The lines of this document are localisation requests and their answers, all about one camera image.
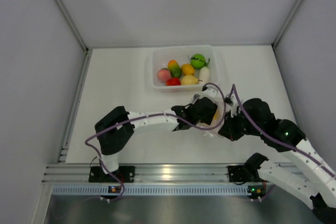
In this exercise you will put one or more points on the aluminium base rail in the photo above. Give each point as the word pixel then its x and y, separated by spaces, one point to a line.
pixel 142 173

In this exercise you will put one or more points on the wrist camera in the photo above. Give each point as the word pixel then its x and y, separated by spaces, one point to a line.
pixel 208 92
pixel 233 103

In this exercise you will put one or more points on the pink fake peach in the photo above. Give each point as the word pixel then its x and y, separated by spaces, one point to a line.
pixel 163 75

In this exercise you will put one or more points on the green fake avocado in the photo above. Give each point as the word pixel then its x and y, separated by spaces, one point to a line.
pixel 174 68

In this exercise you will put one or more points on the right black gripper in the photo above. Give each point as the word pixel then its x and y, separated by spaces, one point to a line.
pixel 228 129

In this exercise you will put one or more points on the red fake apple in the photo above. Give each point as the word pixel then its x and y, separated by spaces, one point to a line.
pixel 173 82

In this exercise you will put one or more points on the pale yellow fake pear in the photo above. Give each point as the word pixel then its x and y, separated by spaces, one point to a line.
pixel 190 80

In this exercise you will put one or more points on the orange fake fruit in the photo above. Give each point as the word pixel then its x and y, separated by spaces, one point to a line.
pixel 188 69

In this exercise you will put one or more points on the clear plastic perforated bin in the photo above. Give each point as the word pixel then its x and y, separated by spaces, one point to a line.
pixel 161 56

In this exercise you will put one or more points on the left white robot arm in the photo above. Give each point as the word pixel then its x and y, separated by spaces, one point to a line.
pixel 119 125

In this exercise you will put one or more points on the white slotted cable duct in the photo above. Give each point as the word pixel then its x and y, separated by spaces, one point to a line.
pixel 158 190

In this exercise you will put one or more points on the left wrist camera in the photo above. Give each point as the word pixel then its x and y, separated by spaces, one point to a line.
pixel 208 92

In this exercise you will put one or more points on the yellow fake banana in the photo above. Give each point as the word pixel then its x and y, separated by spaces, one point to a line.
pixel 216 115

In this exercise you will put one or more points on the clear zip top bag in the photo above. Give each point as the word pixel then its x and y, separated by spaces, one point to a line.
pixel 213 133

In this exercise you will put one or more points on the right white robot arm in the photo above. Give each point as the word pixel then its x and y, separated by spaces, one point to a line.
pixel 316 189

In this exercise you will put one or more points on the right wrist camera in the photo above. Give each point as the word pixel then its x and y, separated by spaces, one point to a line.
pixel 233 103

